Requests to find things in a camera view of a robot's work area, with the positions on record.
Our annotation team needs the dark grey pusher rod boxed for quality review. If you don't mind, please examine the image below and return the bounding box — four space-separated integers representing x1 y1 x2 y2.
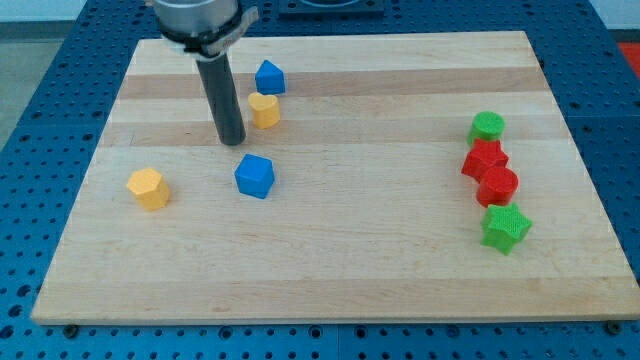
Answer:
196 54 246 146

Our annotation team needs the yellow heart block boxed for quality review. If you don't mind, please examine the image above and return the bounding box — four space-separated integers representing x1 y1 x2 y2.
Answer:
248 92 281 129

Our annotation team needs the blue triangle block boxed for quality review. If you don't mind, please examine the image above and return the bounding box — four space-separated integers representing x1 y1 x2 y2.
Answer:
254 60 286 95

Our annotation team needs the blue cube block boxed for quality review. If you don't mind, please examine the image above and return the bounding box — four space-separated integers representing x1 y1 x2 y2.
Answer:
234 154 275 199

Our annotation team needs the dark mounting plate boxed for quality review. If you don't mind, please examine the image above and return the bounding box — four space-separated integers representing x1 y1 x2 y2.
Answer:
278 0 386 18

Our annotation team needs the yellow hexagon block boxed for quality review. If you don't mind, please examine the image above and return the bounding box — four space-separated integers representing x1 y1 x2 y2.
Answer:
126 167 171 211

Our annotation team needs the wooden board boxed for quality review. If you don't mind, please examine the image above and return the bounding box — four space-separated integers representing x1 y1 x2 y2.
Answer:
31 31 639 326

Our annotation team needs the green cylinder block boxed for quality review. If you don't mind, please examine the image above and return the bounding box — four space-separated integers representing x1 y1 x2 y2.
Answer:
466 111 505 146

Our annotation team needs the red star block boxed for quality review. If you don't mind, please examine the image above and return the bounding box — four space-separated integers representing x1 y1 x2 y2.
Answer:
461 138 509 182

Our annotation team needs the red cylinder block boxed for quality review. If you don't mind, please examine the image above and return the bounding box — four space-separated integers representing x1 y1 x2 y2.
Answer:
476 167 519 207

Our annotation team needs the green star block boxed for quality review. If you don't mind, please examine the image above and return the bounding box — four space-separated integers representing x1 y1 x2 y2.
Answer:
481 203 533 255

